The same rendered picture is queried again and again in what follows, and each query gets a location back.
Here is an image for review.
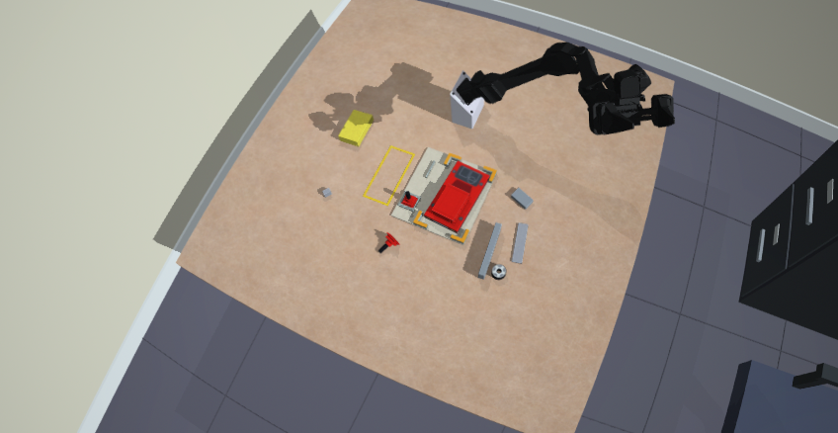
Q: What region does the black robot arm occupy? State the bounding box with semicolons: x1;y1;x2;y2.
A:
457;42;651;107

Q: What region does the yellow rectangular block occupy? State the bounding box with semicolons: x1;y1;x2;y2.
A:
339;110;374;147

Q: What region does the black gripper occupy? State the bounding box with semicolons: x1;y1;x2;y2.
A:
588;93;675;135

